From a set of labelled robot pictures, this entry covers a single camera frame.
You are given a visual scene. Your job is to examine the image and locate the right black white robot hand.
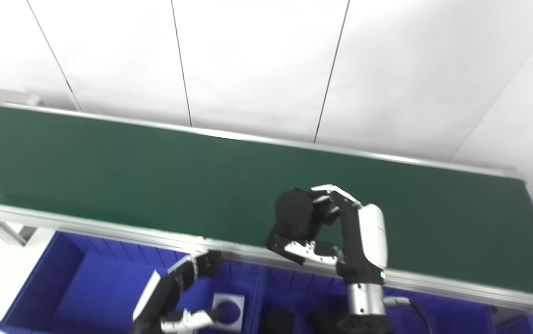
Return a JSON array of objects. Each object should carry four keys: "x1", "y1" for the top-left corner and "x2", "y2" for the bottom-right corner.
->
[{"x1": 285, "y1": 184, "x2": 388, "y2": 286}]

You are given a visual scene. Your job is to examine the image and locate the black cylinder block part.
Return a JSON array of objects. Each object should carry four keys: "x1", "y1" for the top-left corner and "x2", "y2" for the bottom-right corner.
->
[
  {"x1": 259, "y1": 306, "x2": 295, "y2": 334},
  {"x1": 266, "y1": 188, "x2": 341, "y2": 255}
]

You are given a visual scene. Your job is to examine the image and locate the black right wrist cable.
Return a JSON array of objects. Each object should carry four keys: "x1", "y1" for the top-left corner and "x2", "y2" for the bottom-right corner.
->
[{"x1": 382, "y1": 297, "x2": 434, "y2": 334}]

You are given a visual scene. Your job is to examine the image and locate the grey conveyor motor box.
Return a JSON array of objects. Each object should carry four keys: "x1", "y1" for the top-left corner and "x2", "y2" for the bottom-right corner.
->
[{"x1": 0, "y1": 89, "x2": 44, "y2": 108}]

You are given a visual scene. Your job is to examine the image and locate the white block with round hole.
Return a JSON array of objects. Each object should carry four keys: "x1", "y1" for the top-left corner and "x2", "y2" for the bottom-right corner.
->
[{"x1": 212, "y1": 292, "x2": 245, "y2": 333}]

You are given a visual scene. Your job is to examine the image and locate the aluminium conveyor leg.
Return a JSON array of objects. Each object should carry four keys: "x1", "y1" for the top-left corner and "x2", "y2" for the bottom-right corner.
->
[{"x1": 0, "y1": 218, "x2": 38, "y2": 247}]

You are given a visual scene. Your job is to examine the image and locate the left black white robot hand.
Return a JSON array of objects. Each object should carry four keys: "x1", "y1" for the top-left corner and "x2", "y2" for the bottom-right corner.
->
[{"x1": 132, "y1": 250, "x2": 225, "y2": 334}]

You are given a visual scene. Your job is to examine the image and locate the green conveyor belt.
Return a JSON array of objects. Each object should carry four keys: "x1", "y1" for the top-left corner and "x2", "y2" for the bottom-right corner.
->
[
  {"x1": 0, "y1": 101, "x2": 533, "y2": 321},
  {"x1": 0, "y1": 104, "x2": 533, "y2": 297}
]

